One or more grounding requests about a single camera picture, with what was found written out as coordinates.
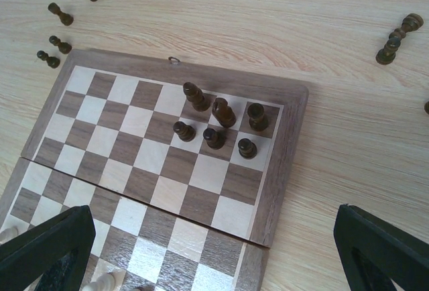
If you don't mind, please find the dark king piece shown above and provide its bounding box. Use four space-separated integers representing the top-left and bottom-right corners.
375 13 424 65

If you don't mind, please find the light chess pieces row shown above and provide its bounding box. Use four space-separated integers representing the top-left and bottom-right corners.
0 226 125 291

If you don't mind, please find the dark bishop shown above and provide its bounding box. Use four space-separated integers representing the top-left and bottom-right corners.
183 82 210 112
212 97 236 128

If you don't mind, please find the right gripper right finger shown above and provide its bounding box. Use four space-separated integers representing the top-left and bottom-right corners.
333 204 428 290

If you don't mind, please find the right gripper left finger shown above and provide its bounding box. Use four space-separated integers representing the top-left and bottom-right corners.
0 205 97 291

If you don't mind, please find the dark pawn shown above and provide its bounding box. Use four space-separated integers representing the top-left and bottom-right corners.
48 36 72 54
36 50 60 68
203 127 225 150
237 138 257 159
48 2 74 26
173 121 196 142

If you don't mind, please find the wooden chess board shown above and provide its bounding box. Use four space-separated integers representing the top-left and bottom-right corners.
1 50 308 290

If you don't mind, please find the dark knight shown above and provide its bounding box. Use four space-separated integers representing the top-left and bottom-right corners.
424 101 429 114

